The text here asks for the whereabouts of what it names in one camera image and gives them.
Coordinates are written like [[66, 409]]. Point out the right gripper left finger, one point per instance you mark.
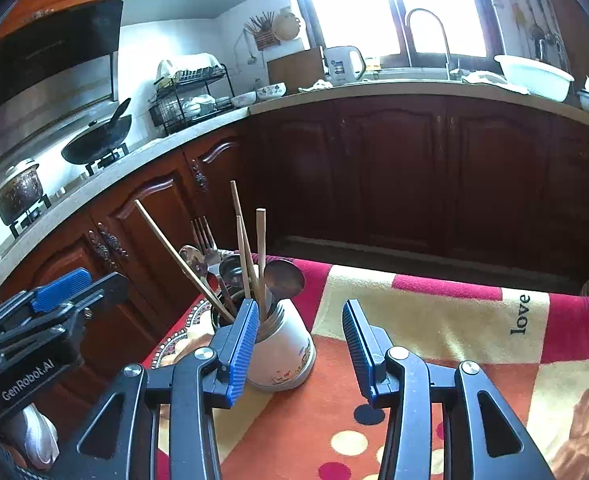
[[119, 438]]

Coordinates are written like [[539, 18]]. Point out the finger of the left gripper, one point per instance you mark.
[[101, 295], [59, 290]]

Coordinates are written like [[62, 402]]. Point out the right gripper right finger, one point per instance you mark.
[[483, 437]]

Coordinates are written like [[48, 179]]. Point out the copper dessert fork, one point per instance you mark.
[[227, 299]]

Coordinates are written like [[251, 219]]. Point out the pale thin chopstick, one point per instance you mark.
[[243, 259]]

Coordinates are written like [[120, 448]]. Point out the dark wooden chopstick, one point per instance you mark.
[[261, 238]]

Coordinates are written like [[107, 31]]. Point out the large steel spoon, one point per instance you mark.
[[284, 279]]

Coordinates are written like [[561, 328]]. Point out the small steel spoon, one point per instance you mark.
[[195, 260]]

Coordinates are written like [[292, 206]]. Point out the light wooden chopstick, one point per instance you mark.
[[254, 280]]

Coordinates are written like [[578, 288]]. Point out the dark wooden kitchen cabinets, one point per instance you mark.
[[470, 179]]

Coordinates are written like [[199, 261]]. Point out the steel kitchen faucet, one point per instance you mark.
[[424, 41]]

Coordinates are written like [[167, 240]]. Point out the left hand white glove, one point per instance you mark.
[[34, 436]]

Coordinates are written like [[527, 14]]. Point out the colourful flower blanket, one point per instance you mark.
[[534, 346]]

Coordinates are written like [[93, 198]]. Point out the glass lid cooking pot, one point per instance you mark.
[[20, 190]]

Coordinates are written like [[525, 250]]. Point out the black wok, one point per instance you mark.
[[99, 138]]

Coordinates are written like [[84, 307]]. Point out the black dish rack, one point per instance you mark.
[[189, 89]]

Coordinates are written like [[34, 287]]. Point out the steel range hood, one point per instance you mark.
[[55, 68]]

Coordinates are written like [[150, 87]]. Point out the small white bowl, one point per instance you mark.
[[244, 99]]

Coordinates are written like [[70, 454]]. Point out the patterned ceramic bowl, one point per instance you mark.
[[271, 92]]

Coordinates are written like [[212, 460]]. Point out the wooden cutting board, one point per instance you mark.
[[297, 70]]

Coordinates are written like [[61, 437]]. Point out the white electric kettle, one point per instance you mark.
[[345, 65]]

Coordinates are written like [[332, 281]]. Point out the white dish cloth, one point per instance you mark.
[[485, 77]]

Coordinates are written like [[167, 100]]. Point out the white wash basin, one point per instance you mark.
[[527, 76]]

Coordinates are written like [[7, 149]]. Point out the wall chopstick holder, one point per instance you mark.
[[260, 27]]

